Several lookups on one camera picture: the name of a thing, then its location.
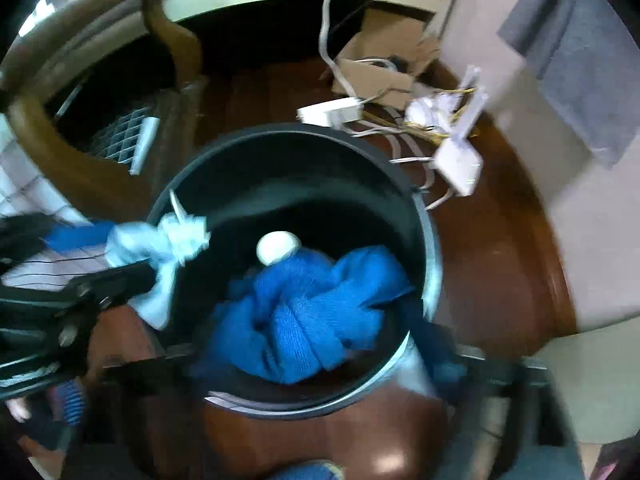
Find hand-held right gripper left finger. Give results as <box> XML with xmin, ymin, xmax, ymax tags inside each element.
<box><xmin>75</xmin><ymin>342</ymin><xmax>211</xmax><ymax>480</ymax></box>

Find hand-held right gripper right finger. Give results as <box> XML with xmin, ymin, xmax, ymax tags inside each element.
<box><xmin>407</xmin><ymin>317</ymin><xmax>591</xmax><ymax>480</ymax></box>

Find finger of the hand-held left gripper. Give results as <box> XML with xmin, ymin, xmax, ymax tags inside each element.
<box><xmin>0</xmin><ymin>212</ymin><xmax>115</xmax><ymax>261</ymax></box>
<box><xmin>0</xmin><ymin>262</ymin><xmax>158</xmax><ymax>311</ymax></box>

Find light blue cloth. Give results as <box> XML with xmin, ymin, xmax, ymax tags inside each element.
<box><xmin>105</xmin><ymin>190</ymin><xmax>211</xmax><ymax>331</ymax></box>

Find white paper cup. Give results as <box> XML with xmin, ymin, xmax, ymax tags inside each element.
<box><xmin>256</xmin><ymin>230</ymin><xmax>301</xmax><ymax>265</ymax></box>

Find black bucket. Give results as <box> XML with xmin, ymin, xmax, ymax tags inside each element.
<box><xmin>145</xmin><ymin>122</ymin><xmax>443</xmax><ymax>421</ymax></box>

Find person's left hand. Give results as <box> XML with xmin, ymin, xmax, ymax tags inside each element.
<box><xmin>5</xmin><ymin>392</ymin><xmax>33</xmax><ymax>423</ymax></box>

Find blue striped slipper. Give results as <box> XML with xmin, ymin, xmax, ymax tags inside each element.
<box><xmin>52</xmin><ymin>380</ymin><xmax>86</xmax><ymax>428</ymax></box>
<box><xmin>272</xmin><ymin>460</ymin><xmax>346</xmax><ymax>480</ymax></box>

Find white router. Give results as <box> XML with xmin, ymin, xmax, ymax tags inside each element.
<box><xmin>432</xmin><ymin>65</ymin><xmax>488</xmax><ymax>197</ymax></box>

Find white power strip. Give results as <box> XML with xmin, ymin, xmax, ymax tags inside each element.
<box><xmin>296</xmin><ymin>97</ymin><xmax>365</xmax><ymax>128</ymax></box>

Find cardboard box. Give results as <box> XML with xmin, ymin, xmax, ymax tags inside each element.
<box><xmin>320</xmin><ymin>7</ymin><xmax>443</xmax><ymax>111</ymax></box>

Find grey patterned curtain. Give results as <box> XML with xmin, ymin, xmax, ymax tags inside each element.
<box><xmin>497</xmin><ymin>0</ymin><xmax>640</xmax><ymax>168</ymax></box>

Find white cable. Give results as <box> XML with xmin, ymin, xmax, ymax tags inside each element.
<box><xmin>320</xmin><ymin>0</ymin><xmax>416</xmax><ymax>98</ymax></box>

